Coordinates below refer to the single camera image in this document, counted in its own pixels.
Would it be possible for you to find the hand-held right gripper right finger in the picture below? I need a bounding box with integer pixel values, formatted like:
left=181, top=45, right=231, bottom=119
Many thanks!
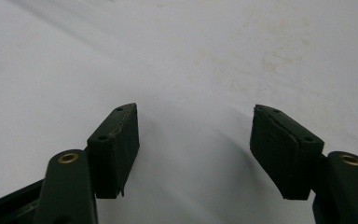
left=249, top=104, right=325, bottom=201

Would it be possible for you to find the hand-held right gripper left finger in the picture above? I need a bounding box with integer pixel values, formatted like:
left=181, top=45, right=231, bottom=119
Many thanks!
left=86, top=103, right=141, bottom=200

